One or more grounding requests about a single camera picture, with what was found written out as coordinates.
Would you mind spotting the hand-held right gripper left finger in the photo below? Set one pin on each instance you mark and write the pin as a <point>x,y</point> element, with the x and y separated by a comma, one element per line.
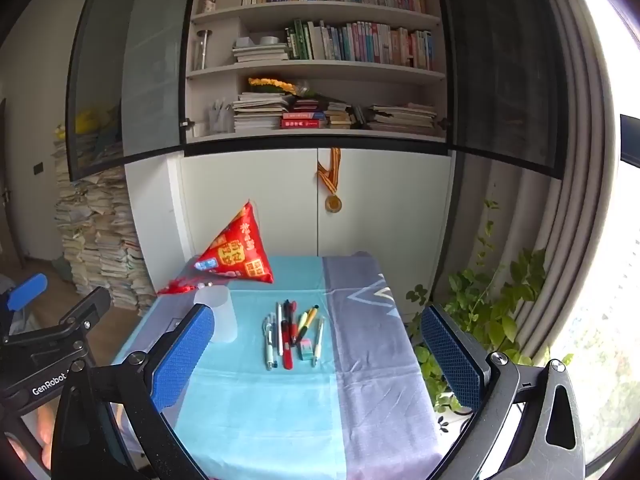
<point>182,355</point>

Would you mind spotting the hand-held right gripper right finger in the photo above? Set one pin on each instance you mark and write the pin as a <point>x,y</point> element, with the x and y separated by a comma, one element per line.
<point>450,360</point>

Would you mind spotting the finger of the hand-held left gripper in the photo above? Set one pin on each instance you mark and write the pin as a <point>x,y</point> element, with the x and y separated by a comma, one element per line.
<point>75,317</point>
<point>27,292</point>

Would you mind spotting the translucent plastic cup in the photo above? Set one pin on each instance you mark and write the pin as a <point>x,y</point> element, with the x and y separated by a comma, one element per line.
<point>220,315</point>

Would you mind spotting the clear light blue pen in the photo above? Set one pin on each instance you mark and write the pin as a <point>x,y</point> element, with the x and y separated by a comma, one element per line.
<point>267,350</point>

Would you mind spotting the dark blue pen clear cap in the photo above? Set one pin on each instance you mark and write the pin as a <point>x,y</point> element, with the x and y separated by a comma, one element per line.
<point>273,322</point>

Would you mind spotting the red utility knife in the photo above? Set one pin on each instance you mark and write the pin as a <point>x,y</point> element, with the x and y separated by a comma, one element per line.
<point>288,355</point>

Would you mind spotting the red pen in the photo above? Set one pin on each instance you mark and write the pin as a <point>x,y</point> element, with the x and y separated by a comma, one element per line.
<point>294,322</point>

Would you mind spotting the teal eraser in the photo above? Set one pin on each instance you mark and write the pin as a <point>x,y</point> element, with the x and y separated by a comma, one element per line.
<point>306,349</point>

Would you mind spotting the pale green pen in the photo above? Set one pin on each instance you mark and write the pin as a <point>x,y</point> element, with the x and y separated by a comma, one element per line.
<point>318,335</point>

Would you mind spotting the person's left hand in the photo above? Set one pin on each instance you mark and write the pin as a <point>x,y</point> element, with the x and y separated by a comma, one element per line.
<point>48,432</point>

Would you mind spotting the red tassel charm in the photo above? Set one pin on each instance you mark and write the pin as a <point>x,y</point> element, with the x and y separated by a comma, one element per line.
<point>175,288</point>

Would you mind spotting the green leafy potted plant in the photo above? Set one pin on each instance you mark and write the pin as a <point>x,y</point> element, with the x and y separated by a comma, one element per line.
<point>500,300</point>

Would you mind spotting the tall pile of papers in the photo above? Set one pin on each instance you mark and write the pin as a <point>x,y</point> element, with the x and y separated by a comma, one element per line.
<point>105,240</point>

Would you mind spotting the brown wooden door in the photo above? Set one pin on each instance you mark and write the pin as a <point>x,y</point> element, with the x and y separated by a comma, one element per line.
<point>7,185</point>

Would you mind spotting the red triangular pillow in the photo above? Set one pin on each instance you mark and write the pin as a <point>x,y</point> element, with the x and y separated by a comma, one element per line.
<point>240,255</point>

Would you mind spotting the blue grey printed tablecloth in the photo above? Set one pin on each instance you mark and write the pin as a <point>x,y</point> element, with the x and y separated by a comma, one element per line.
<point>280,420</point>

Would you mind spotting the white bookcase cabinet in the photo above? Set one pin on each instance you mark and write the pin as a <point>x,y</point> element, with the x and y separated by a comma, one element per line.
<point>250,200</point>

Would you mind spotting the gold medal striped ribbon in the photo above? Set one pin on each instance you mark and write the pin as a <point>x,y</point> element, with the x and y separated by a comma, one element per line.
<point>333,202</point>

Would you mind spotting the clear glass pen holder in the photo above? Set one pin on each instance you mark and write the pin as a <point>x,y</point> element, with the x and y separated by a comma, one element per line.
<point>221,119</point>

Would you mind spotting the dark glass cabinet door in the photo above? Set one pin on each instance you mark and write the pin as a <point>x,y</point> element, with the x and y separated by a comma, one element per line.
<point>500,60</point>
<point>135,60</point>

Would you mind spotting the stack of red books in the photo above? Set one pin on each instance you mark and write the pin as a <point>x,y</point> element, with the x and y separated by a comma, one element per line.
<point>302,119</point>

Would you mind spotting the yellow flower bouquet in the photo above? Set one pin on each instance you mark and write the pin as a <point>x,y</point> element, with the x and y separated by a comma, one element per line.
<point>272,84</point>

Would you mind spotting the clear tall glass jar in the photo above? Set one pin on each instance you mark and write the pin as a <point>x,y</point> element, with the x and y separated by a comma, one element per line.
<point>202,50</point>

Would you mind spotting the stack of white books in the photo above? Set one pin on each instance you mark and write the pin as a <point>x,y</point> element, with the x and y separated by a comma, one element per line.
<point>260,52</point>

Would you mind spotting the grey tape roll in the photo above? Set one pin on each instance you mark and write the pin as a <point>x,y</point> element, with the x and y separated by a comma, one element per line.
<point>269,40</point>

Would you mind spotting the dark wall switch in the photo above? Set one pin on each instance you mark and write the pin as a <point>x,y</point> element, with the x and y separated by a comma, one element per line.
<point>37,168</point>

